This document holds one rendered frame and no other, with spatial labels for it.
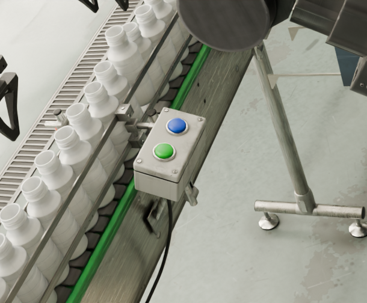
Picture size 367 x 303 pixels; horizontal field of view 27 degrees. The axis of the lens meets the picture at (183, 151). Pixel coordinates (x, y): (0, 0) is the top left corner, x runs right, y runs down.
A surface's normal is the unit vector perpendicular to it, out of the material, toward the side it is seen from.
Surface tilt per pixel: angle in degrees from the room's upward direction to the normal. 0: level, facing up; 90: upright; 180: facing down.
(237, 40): 89
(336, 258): 0
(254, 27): 89
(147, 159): 20
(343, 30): 95
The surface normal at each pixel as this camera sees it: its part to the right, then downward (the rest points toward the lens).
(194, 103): 0.88, 0.03
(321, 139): -0.32, -0.70
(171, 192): -0.35, 0.71
